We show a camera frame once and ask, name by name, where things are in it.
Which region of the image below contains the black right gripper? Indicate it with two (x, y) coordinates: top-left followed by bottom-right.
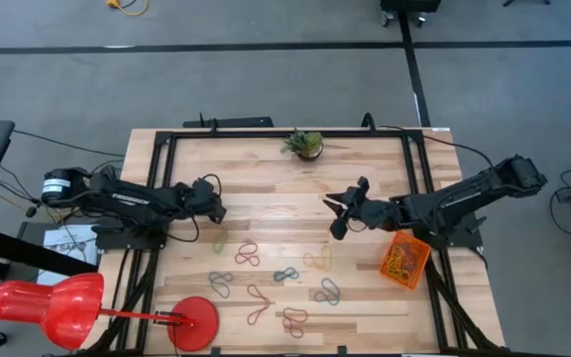
(321, 176), (401, 233)

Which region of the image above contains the light green rubber band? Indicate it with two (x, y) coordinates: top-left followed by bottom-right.
(212, 230), (230, 255)

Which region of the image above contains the large yellow rubber band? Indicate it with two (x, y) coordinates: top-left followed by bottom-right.
(386, 245), (418, 283)

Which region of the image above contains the blue rubber band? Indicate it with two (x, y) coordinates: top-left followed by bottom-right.
(272, 266), (300, 283)
(313, 277), (342, 306)
(207, 270), (235, 299)

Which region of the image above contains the orange plastic mesh bin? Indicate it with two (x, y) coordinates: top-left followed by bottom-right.
(379, 229), (432, 292)

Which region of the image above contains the potted succulent plant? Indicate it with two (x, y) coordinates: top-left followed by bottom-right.
(280, 129), (325, 163)

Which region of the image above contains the black box with antennas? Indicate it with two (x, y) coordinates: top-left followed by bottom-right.
(182, 112), (276, 130)

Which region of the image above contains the white paper sheet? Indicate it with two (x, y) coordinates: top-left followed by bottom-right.
(36, 224), (99, 288)

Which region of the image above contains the red desk lamp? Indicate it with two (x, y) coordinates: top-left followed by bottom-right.
(0, 271), (221, 353)

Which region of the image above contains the black rolling stand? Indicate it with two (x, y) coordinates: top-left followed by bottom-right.
(0, 221), (99, 348)

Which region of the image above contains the black cart with casters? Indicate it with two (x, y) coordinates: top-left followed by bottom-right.
(379, 0), (443, 29)

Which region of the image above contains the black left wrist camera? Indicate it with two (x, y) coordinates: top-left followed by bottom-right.
(207, 202), (228, 225)

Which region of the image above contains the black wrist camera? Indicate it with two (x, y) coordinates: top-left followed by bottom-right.
(329, 217), (351, 242)
(207, 202), (228, 225)

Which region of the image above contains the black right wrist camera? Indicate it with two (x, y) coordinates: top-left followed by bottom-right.
(329, 217), (351, 242)

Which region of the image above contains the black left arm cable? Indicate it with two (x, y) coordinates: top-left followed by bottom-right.
(169, 173), (224, 244)

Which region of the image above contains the black floor cable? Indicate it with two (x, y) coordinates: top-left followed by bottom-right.
(12, 128), (127, 159)

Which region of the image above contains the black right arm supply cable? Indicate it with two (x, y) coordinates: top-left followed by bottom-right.
(362, 112), (496, 170)

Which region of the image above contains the yellow extension cable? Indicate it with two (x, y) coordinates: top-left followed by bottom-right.
(105, 0), (150, 18)

